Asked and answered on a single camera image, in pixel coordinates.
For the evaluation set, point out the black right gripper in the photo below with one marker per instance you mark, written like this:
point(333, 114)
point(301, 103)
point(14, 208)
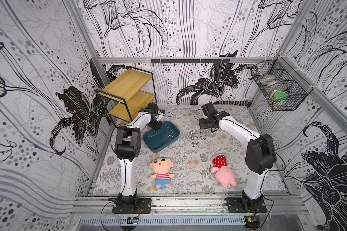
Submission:
point(204, 123)

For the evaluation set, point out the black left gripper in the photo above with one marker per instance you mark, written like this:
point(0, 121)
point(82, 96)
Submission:
point(157, 126)

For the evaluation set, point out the teal plastic storage box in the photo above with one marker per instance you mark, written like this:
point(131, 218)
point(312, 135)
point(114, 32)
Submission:
point(158, 140)

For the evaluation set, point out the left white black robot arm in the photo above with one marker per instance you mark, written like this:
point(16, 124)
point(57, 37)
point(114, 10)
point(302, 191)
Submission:
point(127, 148)

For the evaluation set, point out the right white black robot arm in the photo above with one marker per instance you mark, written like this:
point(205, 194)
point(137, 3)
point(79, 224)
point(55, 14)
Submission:
point(260, 153)

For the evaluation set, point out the pink plush toy red hat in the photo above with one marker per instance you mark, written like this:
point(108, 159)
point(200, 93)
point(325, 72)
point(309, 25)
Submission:
point(223, 172)

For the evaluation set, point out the boy plush doll striped shirt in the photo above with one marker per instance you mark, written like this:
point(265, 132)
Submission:
point(162, 176)

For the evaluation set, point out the green round lid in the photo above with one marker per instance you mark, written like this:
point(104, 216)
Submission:
point(280, 95)

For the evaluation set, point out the wooden shelf black metal frame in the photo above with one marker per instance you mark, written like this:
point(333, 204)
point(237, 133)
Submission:
point(126, 91)

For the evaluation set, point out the black wall rail bar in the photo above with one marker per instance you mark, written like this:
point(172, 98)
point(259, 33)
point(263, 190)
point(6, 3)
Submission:
point(189, 61)

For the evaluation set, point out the black wire basket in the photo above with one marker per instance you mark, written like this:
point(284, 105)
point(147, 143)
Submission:
point(272, 76)

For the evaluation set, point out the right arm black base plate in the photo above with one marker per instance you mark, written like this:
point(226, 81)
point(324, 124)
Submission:
point(244, 205)

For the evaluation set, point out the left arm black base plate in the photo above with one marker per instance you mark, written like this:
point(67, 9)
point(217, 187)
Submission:
point(126, 205)

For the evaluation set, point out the white slotted cable duct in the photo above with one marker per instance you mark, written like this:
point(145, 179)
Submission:
point(165, 220)

